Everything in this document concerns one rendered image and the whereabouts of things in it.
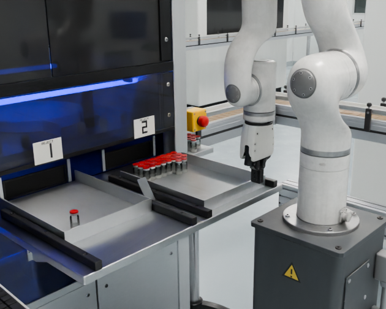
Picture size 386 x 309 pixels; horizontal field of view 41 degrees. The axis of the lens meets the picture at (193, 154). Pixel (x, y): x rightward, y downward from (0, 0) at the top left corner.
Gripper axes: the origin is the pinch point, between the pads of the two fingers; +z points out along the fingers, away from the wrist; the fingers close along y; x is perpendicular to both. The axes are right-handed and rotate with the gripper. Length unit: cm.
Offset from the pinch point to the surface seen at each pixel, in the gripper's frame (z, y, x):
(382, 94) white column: 2, -143, -28
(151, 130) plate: -6.9, 4.2, -38.5
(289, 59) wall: 80, -784, -499
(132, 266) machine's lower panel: 37, 15, -39
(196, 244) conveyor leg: 52, -31, -53
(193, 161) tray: 3.9, -5.7, -29.9
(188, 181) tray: 5.1, 6.2, -20.7
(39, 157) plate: -8, 44, -39
